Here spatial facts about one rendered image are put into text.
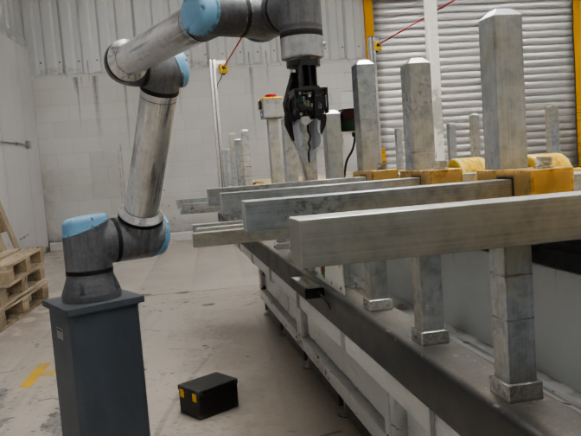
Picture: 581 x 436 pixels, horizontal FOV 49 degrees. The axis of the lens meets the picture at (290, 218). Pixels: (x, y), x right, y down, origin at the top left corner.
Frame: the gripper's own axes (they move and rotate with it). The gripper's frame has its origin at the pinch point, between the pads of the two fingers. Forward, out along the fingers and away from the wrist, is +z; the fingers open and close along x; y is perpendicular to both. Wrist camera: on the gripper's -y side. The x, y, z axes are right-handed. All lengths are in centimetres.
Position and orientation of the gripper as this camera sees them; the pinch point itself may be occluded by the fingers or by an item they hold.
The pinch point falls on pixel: (307, 157)
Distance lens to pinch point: 139.3
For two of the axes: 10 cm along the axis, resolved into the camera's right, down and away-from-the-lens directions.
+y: 2.0, 0.7, -9.8
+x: 9.8, -0.9, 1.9
